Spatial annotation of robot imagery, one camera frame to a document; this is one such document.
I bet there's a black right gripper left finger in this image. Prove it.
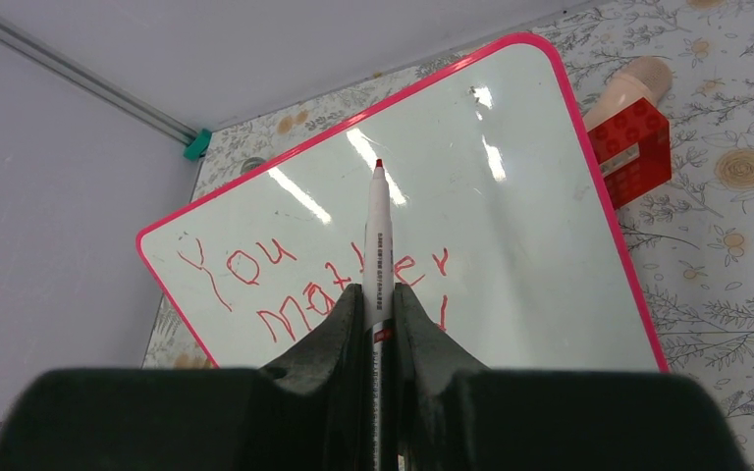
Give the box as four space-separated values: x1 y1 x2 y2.
0 285 362 470

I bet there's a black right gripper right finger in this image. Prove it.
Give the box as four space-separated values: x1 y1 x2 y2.
393 284 747 470

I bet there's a red capped marker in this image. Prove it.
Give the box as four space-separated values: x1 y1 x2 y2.
361 159 398 470

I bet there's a pink framed whiteboard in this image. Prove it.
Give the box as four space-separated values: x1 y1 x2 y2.
136 33 667 371

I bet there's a teal corner clamp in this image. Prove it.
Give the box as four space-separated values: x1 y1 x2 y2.
183 129 212 162

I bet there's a red rectangular block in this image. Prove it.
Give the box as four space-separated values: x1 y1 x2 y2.
588 98 673 209

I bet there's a beige pink microphone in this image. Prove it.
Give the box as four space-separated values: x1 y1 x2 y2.
583 56 673 131

